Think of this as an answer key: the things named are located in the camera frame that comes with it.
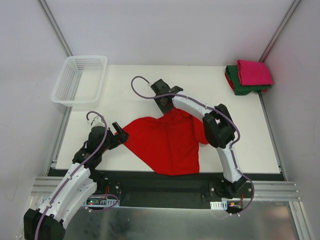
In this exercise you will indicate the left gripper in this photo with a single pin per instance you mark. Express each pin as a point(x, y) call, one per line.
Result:
point(116, 138)

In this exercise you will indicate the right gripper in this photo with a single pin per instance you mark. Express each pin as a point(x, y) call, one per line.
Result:
point(163, 106)

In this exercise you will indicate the red t-shirt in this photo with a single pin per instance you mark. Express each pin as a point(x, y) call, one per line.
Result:
point(229, 82)
point(169, 145)

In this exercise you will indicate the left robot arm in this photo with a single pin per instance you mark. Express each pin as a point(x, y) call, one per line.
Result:
point(51, 219)

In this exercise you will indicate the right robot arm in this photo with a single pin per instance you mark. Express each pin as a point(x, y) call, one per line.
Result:
point(219, 131)

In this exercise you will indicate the white plastic basket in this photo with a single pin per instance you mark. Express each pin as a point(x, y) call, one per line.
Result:
point(80, 81)

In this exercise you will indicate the red folded t-shirt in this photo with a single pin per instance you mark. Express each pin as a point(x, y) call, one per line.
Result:
point(229, 82)

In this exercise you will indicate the green folded t-shirt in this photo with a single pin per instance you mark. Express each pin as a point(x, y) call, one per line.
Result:
point(242, 90)

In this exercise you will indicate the pink folded t-shirt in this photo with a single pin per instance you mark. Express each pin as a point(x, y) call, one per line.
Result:
point(252, 73)

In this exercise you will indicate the left cable duct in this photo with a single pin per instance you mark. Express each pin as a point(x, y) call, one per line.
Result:
point(101, 202)

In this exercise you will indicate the cable duct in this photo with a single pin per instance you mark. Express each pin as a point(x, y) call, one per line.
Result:
point(218, 205)
point(101, 202)

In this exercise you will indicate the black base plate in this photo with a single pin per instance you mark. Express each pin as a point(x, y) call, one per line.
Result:
point(151, 190)

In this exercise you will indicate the right cable duct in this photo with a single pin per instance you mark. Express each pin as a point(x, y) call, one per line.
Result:
point(218, 205)

